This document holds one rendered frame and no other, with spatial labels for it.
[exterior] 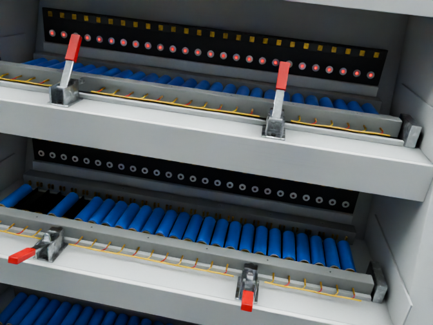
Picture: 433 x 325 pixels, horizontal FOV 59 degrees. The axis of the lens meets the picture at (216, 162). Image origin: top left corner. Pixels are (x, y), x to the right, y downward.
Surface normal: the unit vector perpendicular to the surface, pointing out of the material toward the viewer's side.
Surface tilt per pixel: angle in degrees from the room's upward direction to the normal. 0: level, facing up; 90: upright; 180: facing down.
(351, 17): 90
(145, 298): 108
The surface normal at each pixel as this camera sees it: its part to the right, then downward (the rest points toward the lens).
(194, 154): -0.16, 0.40
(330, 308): 0.10, -0.90
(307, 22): -0.12, 0.11
